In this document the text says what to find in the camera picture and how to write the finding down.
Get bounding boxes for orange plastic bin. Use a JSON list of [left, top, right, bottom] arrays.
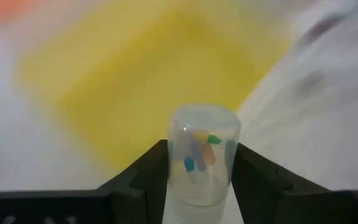
[[0, 0, 42, 29]]

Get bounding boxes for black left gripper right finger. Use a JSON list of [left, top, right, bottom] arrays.
[[231, 142, 358, 224]]

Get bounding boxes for yellow plastic bin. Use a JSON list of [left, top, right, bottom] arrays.
[[14, 0, 291, 170]]

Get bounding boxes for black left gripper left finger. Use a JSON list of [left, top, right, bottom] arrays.
[[0, 139, 169, 224]]

